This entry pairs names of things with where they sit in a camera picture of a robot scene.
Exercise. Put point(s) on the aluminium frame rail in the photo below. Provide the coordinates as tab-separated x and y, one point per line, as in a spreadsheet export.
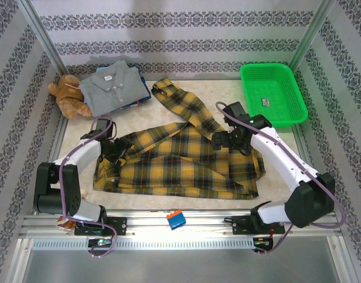
198	233

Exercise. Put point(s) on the small label sticker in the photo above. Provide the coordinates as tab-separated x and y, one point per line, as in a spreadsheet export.
266	102

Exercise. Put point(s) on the blue folded shirt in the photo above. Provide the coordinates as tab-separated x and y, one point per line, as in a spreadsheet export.
146	90

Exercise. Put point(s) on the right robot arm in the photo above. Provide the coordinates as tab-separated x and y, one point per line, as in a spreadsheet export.
286	159

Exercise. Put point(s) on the aluminium corner post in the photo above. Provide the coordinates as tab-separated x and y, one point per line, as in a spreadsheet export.
310	35
42	38

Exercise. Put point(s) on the yellow plaid long sleeve shirt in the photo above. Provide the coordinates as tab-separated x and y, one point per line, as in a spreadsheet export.
183	171

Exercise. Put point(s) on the small circuit board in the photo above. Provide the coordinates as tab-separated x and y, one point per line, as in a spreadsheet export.
99	242
263	243

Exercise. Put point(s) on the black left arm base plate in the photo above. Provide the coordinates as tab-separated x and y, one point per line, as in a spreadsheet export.
118	225

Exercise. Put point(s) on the brown teddy bear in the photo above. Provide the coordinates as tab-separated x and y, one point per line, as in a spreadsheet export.
68	94

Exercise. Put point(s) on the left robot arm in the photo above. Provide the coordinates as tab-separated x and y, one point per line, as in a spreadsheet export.
71	188

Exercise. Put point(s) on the green plastic basket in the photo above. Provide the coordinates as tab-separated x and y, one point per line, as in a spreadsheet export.
286	122

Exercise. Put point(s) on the grey folded shirt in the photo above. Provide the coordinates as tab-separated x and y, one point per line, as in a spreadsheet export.
109	91

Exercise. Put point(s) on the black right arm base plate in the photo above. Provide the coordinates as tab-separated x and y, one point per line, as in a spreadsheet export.
242	225

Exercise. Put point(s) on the orange and blue toy block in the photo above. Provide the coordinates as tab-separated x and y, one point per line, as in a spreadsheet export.
176	221

